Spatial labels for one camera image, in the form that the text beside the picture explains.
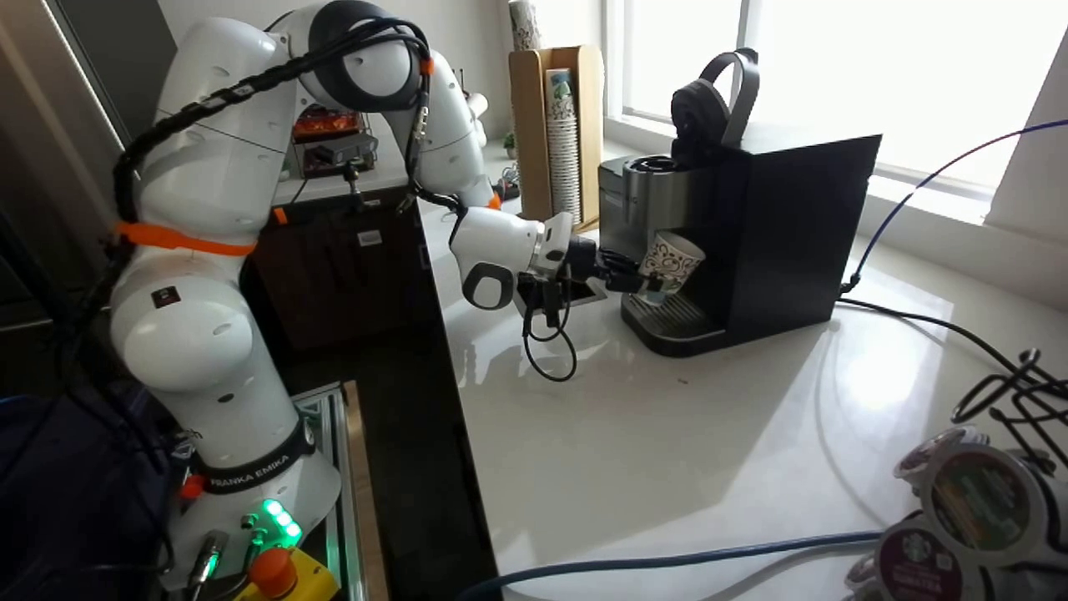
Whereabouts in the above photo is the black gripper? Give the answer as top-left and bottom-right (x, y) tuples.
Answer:
(515, 236), (660, 316)

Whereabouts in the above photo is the paper cup stack green print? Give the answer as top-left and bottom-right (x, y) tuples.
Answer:
(543, 66), (585, 221)

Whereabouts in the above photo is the black coffee machine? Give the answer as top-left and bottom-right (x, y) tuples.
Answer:
(616, 43), (886, 361)

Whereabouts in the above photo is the wooden cup holder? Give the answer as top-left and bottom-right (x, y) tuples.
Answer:
(506, 43), (610, 228)

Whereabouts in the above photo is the dark wooden cabinet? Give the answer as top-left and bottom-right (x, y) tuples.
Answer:
(243, 187), (445, 371)

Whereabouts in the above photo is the rack with orange snack packets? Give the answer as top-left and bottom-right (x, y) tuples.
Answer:
(290, 103), (380, 179)

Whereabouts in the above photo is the bright window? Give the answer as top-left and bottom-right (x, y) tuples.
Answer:
(603, 0), (1068, 195)

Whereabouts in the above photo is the dark lid coffee pod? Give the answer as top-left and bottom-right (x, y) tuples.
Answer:
(876, 520), (967, 601)

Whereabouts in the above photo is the green lid coffee pod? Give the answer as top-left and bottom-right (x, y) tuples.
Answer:
(927, 442), (1032, 551)

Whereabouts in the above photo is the yellow emergency stop box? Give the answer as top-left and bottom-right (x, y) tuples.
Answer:
(231, 545), (339, 601)

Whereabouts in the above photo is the dark grey tall cabinet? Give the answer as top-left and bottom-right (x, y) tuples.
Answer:
(0, 0), (181, 393)

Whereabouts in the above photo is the dark blue fabric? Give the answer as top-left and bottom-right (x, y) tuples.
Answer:
(0, 386), (181, 601)

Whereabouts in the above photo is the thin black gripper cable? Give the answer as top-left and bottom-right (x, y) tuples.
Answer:
(518, 299), (585, 386)

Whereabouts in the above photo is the black power cable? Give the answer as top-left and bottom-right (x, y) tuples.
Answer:
(837, 113), (1068, 302)

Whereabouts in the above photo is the blue cable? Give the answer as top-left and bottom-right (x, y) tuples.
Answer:
(465, 531), (896, 599)

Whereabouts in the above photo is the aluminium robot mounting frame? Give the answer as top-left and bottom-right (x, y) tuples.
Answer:
(290, 381), (372, 601)

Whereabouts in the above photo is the black arm cable harness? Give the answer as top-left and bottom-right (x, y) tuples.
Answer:
(113, 10), (439, 221)

